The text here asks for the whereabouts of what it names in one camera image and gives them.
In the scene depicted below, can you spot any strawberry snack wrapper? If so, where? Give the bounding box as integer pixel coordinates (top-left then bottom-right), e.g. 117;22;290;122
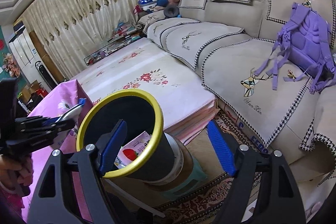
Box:
114;131;151;169

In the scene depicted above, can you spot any left hand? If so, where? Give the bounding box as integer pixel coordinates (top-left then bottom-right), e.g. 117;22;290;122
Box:
1;154;34;194

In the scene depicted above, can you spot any black bin with yellow rim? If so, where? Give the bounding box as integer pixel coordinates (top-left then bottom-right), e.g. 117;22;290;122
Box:
76;89;175;182

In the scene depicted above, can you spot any white floral mat stack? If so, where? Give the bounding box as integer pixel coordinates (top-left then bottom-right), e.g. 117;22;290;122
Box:
74;38;219;144

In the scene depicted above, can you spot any pink floral tablecloth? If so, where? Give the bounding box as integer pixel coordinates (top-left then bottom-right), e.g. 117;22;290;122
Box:
20;78;106;223

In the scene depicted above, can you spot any patterned rug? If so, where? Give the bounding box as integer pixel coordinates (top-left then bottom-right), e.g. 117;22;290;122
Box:
154;109;268;224

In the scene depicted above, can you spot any black tower fan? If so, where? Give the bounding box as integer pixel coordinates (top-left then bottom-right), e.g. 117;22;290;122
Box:
35;61;57;90

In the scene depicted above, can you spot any artificial flower decoration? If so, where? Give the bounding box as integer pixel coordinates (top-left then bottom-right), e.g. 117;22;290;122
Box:
2;53;21;78

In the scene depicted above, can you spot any beige sofa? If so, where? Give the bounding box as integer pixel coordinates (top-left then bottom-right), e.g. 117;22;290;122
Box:
139;0;335;209

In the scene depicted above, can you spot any low shelf with books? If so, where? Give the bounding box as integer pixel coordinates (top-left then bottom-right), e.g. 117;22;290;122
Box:
84;22;142;66

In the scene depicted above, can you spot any beige curtain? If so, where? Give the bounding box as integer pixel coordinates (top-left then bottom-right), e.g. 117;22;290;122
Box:
21;0;138;78

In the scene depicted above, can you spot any purple backpack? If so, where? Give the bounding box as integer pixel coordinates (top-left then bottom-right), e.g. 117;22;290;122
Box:
266;2;335;94

